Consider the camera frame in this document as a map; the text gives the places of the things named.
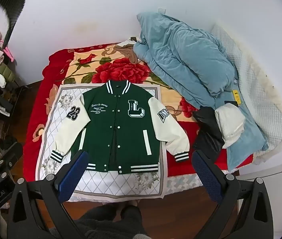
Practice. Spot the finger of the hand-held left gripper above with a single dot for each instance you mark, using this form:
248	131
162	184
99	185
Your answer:
7	157

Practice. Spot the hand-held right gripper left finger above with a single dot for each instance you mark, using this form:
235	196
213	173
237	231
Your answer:
73	175

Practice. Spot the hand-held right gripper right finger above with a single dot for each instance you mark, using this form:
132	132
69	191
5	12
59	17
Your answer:
207	176

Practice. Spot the green and white varsity jacket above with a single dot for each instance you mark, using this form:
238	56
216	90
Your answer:
131	127

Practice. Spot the black garment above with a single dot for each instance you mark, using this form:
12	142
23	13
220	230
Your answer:
207	129

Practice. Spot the white quilted floral cloth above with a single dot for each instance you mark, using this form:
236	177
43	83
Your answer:
56	129

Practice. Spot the white folded garment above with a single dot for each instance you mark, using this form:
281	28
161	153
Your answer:
229	122

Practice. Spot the person's legs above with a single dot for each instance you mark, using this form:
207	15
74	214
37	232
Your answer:
113	221

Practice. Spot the yellow tag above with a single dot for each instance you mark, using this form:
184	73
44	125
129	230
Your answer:
236	96

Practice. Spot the pink hanger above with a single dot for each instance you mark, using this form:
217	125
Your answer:
8	54

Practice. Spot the white textured bedspread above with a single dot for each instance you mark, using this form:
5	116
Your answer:
258	87

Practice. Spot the red floral blanket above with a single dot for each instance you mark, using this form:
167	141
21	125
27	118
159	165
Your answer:
121	69

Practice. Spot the light blue quilt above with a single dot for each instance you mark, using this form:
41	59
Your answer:
183	54

